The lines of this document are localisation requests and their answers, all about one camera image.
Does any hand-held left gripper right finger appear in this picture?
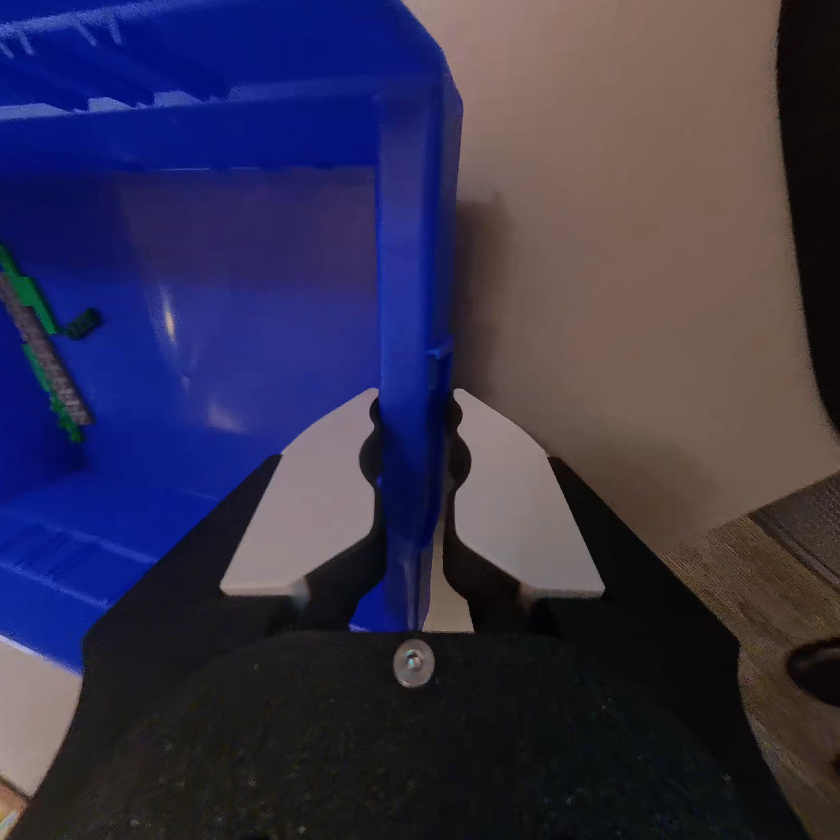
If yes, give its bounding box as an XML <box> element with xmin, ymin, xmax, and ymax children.
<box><xmin>443</xmin><ymin>387</ymin><xmax>607</xmax><ymax>601</ymax></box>

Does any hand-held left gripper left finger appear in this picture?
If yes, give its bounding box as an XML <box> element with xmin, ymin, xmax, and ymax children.
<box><xmin>218</xmin><ymin>387</ymin><xmax>388</xmax><ymax>598</ymax></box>

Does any blue plastic bin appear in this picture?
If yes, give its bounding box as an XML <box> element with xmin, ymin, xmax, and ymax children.
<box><xmin>0</xmin><ymin>0</ymin><xmax>464</xmax><ymax>677</ymax></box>

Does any grey desk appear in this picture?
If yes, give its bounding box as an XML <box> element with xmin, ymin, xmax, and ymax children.
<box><xmin>0</xmin><ymin>0</ymin><xmax>840</xmax><ymax>798</ymax></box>

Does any green and grey brick strip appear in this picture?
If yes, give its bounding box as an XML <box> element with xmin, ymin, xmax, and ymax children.
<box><xmin>0</xmin><ymin>244</ymin><xmax>104</xmax><ymax>444</ymax></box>

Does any black rounded object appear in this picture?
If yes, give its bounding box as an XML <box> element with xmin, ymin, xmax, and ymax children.
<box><xmin>787</xmin><ymin>638</ymin><xmax>840</xmax><ymax>706</ymax></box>

